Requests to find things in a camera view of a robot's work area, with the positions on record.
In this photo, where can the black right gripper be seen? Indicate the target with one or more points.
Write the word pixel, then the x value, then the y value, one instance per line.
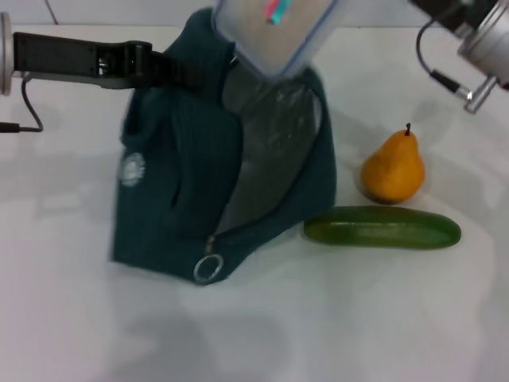
pixel 453 12

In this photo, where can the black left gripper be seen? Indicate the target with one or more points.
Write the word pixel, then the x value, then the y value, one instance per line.
pixel 59 55

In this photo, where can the dark teal insulated lunch bag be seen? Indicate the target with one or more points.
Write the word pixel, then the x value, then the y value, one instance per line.
pixel 179 167

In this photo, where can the clear blue-rimmed food container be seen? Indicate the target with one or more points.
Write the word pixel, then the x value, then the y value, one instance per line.
pixel 270 36

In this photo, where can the orange pear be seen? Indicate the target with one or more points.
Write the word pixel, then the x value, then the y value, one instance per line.
pixel 393 171

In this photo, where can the green cucumber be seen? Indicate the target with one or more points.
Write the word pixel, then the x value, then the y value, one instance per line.
pixel 381 227

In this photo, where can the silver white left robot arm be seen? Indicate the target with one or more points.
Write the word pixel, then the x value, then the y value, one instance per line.
pixel 5 51

